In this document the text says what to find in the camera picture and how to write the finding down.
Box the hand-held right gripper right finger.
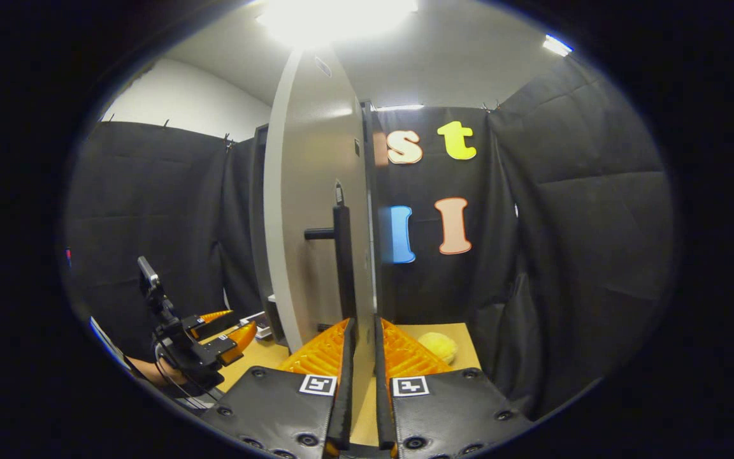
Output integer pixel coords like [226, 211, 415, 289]
[375, 314, 533, 459]

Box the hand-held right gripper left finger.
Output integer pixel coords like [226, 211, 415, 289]
[201, 317, 356, 459]

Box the black door handle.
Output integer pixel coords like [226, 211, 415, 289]
[305, 182, 358, 323]

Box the light grey cabinet door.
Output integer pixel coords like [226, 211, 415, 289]
[263, 46, 377, 358]

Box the white book with portrait cover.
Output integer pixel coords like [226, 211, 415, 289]
[240, 311, 273, 340]

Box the yellow round sponge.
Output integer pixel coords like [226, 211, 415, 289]
[417, 331, 459, 365]

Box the black backdrop cloth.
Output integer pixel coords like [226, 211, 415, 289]
[64, 54, 677, 421]

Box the large ceiling light panel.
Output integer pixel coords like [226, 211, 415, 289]
[255, 0, 419, 45]

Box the small ceiling light panel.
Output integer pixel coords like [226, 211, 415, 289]
[542, 34, 573, 57]

